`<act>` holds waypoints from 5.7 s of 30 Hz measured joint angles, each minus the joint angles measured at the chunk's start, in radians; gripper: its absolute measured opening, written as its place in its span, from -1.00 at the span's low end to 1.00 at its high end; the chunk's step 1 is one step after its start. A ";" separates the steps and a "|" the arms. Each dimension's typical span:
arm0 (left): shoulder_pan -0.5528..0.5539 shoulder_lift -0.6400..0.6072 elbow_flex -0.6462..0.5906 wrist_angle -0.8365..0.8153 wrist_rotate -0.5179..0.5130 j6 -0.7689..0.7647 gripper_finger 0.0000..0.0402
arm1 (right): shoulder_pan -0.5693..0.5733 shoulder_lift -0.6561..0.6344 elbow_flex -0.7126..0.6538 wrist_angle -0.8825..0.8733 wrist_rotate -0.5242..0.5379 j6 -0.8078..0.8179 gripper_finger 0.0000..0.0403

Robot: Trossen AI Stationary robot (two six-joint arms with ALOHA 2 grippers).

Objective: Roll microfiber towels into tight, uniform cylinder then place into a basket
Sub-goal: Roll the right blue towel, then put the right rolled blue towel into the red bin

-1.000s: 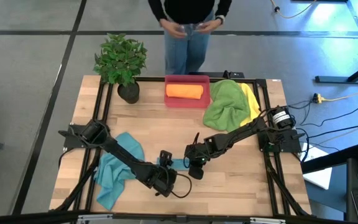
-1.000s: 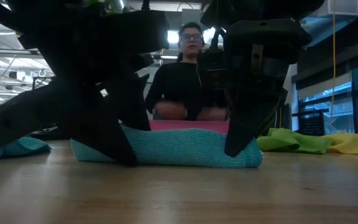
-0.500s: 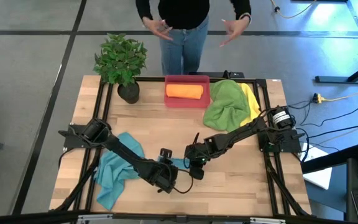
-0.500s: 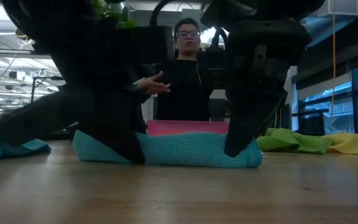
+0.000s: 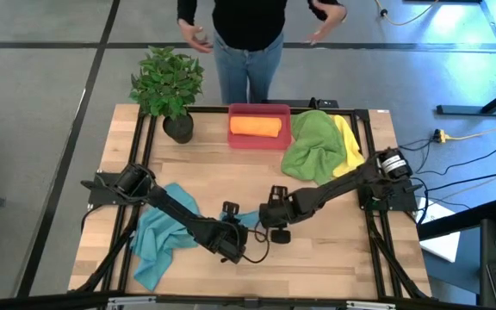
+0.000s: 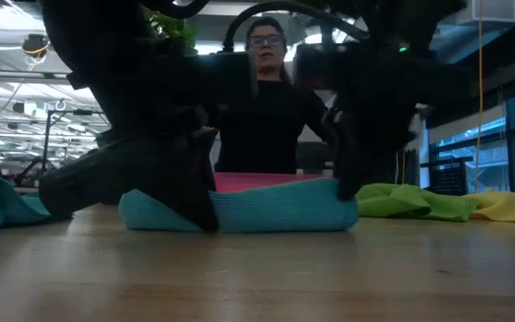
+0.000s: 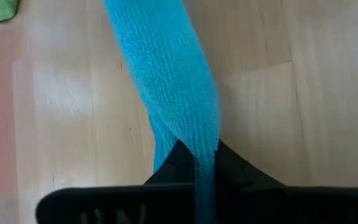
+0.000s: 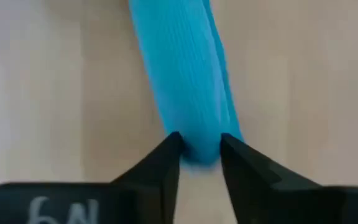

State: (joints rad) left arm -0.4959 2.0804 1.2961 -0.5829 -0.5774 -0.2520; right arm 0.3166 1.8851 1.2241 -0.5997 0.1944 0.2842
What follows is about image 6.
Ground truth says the green microfiber towel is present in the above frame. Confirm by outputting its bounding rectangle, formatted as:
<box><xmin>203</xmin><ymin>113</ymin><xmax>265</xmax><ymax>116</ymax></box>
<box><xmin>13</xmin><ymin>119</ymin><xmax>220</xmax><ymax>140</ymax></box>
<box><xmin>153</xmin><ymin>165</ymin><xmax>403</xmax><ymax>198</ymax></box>
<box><xmin>355</xmin><ymin>182</ymin><xmax>481</xmax><ymax>223</ymax></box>

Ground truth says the pink plastic basket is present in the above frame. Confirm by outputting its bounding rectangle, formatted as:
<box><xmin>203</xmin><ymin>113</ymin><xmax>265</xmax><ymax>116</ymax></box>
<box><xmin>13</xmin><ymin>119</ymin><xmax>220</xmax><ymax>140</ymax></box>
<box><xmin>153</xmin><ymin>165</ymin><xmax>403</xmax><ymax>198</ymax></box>
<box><xmin>212</xmin><ymin>172</ymin><xmax>330</xmax><ymax>193</ymax></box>

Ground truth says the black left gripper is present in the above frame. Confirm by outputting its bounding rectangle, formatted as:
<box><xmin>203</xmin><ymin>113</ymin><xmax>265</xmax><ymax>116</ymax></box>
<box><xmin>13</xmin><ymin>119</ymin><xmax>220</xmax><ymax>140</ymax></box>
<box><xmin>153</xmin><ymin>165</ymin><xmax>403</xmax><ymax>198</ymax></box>
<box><xmin>38</xmin><ymin>53</ymin><xmax>223</xmax><ymax>233</ymax></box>

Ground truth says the black panel stand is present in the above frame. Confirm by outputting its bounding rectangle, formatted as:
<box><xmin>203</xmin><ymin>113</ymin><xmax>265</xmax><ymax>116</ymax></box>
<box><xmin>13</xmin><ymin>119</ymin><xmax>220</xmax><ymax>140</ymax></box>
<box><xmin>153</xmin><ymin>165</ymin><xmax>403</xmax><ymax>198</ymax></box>
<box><xmin>395</xmin><ymin>149</ymin><xmax>421</xmax><ymax>187</ymax></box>

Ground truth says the black camera cable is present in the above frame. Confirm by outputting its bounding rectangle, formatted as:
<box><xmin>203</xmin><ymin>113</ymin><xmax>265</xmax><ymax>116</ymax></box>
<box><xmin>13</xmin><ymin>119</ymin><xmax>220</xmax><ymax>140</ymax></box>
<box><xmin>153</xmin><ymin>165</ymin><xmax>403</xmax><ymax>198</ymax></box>
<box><xmin>221</xmin><ymin>0</ymin><xmax>370</xmax><ymax>53</ymax></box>

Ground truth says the green plant in black pot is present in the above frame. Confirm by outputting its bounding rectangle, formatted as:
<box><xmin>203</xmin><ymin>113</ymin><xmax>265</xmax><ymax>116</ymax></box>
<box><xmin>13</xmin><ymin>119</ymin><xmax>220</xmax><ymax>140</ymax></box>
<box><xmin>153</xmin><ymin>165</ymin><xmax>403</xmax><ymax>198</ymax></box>
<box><xmin>143</xmin><ymin>6</ymin><xmax>199</xmax><ymax>55</ymax></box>

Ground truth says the white hanging light box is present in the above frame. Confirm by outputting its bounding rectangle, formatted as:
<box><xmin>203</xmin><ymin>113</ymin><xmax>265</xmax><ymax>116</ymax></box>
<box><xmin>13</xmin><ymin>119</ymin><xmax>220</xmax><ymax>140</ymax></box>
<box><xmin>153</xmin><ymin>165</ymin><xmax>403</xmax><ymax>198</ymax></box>
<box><xmin>470</xmin><ymin>0</ymin><xmax>515</xmax><ymax>23</ymax></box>

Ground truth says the black rig frame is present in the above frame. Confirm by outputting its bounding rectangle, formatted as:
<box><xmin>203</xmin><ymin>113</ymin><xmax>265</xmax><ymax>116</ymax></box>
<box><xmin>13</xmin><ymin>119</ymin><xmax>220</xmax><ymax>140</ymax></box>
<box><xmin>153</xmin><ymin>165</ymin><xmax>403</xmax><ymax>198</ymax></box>
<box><xmin>44</xmin><ymin>109</ymin><xmax>106</xmax><ymax>175</ymax></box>

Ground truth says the yellow hanging cable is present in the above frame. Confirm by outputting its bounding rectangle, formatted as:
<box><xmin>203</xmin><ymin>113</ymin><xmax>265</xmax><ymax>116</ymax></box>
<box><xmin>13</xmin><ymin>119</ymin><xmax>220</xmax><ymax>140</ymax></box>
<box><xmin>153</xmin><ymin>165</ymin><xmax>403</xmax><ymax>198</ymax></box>
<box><xmin>475</xmin><ymin>20</ymin><xmax>485</xmax><ymax>193</ymax></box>

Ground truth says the black crate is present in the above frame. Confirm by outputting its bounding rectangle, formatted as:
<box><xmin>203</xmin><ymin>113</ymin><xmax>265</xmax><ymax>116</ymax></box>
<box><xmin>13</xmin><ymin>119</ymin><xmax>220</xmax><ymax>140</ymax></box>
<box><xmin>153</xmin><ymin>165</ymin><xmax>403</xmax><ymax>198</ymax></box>
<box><xmin>429</xmin><ymin>157</ymin><xmax>469</xmax><ymax>197</ymax></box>

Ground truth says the person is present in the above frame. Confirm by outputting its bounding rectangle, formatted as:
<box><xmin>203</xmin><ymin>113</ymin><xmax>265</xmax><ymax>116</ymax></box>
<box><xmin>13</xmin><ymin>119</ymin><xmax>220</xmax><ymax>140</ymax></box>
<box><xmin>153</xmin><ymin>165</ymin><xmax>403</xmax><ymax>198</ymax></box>
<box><xmin>210</xmin><ymin>16</ymin><xmax>343</xmax><ymax>175</ymax></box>

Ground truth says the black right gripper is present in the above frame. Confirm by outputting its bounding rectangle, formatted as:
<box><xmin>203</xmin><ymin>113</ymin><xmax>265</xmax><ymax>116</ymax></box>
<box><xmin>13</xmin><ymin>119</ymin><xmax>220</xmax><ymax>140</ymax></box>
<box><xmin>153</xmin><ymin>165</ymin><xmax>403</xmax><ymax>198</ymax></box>
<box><xmin>335</xmin><ymin>42</ymin><xmax>473</xmax><ymax>202</ymax></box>

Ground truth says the yellow microfiber towel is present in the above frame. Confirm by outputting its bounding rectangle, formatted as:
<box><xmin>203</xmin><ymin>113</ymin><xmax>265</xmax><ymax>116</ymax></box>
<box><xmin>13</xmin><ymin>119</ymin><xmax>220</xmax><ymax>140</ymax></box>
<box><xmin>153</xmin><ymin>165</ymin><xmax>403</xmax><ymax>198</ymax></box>
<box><xmin>462</xmin><ymin>190</ymin><xmax>515</xmax><ymax>224</ymax></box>

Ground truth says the ceiling light panel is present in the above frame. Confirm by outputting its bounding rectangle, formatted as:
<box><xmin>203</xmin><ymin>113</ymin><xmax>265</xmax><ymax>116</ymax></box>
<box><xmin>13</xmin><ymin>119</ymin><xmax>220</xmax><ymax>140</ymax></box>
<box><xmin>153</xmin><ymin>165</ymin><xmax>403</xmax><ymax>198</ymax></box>
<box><xmin>194</xmin><ymin>42</ymin><xmax>225</xmax><ymax>55</ymax></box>

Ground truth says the blue microfiber towel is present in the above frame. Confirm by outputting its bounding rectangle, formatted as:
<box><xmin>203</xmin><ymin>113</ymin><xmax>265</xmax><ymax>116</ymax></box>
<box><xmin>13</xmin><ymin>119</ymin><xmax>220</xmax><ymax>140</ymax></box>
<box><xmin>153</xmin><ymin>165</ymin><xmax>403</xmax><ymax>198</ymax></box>
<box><xmin>118</xmin><ymin>177</ymin><xmax>359</xmax><ymax>233</ymax></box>

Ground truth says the round ceiling spotlight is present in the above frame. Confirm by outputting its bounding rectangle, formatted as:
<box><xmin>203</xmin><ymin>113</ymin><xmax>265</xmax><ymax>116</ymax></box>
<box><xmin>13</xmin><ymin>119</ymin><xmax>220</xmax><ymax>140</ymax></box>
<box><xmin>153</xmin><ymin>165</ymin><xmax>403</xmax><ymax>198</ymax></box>
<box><xmin>21</xmin><ymin>33</ymin><xmax>53</xmax><ymax>59</ymax></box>

